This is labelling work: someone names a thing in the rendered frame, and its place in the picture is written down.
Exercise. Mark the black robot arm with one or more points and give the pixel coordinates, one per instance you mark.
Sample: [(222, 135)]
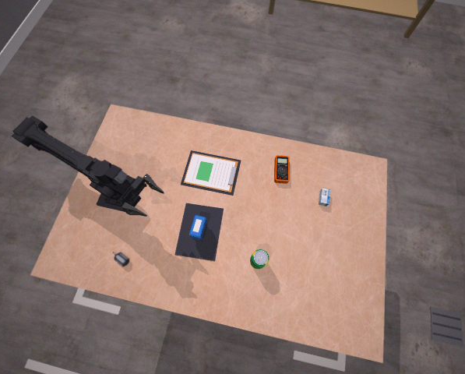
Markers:
[(115, 180)]

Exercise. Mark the small blue and white box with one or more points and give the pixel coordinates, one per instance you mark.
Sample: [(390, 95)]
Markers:
[(324, 196)]

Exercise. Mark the orange digital multimeter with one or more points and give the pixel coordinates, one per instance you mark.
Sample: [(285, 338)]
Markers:
[(282, 169)]

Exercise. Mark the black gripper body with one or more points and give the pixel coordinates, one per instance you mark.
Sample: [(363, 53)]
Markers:
[(131, 195)]

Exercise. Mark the blue self-inking stamp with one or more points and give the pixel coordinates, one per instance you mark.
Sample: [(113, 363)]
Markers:
[(198, 228)]

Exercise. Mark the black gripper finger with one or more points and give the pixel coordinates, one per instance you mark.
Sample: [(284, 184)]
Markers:
[(151, 184), (127, 208)]

